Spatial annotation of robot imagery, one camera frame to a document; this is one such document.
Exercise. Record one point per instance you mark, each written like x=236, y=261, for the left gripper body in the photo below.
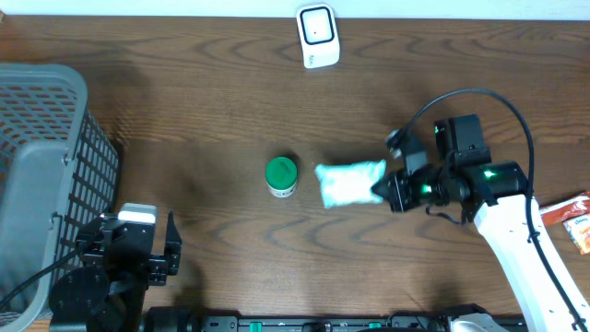
x=152, y=274

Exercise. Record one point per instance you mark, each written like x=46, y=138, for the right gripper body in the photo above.
x=430, y=185

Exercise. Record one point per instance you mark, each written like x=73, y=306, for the light blue wipes packet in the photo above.
x=344, y=185

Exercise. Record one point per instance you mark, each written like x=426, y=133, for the green lid jar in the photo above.
x=281, y=176

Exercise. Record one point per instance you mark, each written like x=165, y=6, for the red Top chocolate bar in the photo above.
x=568, y=209

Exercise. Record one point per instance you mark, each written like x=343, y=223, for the small orange snack box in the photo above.
x=578, y=229

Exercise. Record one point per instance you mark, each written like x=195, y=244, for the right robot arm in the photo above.
x=492, y=196

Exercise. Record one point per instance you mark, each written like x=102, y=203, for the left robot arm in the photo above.
x=91, y=298

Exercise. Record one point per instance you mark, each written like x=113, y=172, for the white barcode scanner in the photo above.
x=318, y=33

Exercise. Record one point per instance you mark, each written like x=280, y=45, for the grey plastic basket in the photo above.
x=59, y=171

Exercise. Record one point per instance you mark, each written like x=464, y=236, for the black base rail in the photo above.
x=460, y=318

